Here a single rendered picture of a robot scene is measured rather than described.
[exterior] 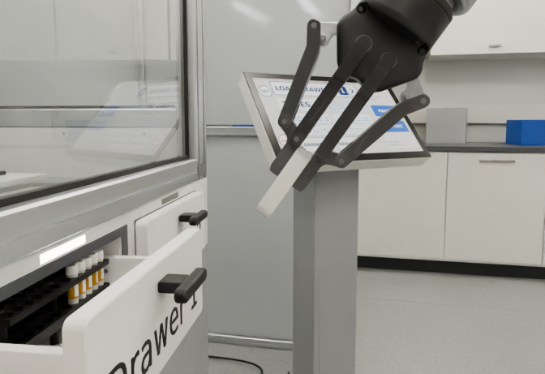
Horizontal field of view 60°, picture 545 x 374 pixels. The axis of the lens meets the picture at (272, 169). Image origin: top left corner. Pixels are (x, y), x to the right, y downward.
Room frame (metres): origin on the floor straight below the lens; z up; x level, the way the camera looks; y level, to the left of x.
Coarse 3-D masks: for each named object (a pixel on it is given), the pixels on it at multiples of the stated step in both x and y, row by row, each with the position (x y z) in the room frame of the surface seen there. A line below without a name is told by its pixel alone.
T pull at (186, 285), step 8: (192, 272) 0.46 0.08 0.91; (200, 272) 0.46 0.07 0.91; (168, 280) 0.44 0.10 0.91; (176, 280) 0.44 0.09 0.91; (184, 280) 0.44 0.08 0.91; (192, 280) 0.44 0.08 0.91; (200, 280) 0.46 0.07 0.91; (160, 288) 0.44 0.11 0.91; (168, 288) 0.43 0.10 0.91; (176, 288) 0.43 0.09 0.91; (184, 288) 0.42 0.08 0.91; (192, 288) 0.43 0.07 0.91; (176, 296) 0.41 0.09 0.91; (184, 296) 0.41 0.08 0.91
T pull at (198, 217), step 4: (200, 212) 0.78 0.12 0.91; (204, 212) 0.79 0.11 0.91; (180, 216) 0.76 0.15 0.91; (184, 216) 0.76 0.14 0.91; (188, 216) 0.76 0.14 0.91; (192, 216) 0.75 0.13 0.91; (196, 216) 0.75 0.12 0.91; (200, 216) 0.76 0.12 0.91; (204, 216) 0.78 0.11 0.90; (180, 220) 0.76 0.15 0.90; (184, 220) 0.76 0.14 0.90; (188, 220) 0.76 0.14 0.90; (192, 220) 0.73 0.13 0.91; (196, 220) 0.74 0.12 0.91; (200, 220) 0.76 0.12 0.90; (192, 224) 0.73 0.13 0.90; (196, 224) 0.74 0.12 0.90
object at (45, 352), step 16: (112, 256) 0.58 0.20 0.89; (128, 256) 0.58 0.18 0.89; (144, 256) 0.58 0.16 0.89; (112, 272) 0.58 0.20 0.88; (0, 352) 0.33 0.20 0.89; (16, 352) 0.33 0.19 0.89; (32, 352) 0.33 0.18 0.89; (48, 352) 0.33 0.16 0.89; (0, 368) 0.33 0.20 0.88; (16, 368) 0.33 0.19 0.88; (32, 368) 0.33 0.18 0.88; (48, 368) 0.33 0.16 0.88
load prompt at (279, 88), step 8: (272, 88) 1.31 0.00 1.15; (280, 88) 1.32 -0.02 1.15; (288, 88) 1.34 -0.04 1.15; (312, 88) 1.38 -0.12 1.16; (320, 88) 1.39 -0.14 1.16; (344, 88) 1.44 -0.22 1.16; (352, 88) 1.46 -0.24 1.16; (336, 96) 1.40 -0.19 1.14; (344, 96) 1.42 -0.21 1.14; (352, 96) 1.43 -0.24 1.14
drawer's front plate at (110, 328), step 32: (160, 256) 0.46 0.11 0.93; (192, 256) 0.55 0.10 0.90; (128, 288) 0.38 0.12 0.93; (96, 320) 0.32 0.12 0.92; (128, 320) 0.37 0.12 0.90; (160, 320) 0.44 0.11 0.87; (192, 320) 0.55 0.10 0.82; (64, 352) 0.31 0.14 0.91; (96, 352) 0.32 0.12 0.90; (128, 352) 0.37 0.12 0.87
